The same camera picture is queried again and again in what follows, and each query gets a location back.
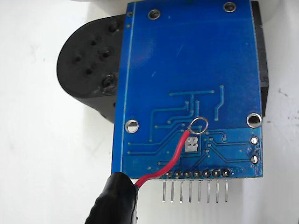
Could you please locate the red wire with metal loop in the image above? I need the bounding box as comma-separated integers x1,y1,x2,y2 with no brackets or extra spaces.
136,116,209,189

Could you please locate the blue circuit board with pins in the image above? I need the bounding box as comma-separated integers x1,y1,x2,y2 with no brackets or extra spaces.
111,0,264,203

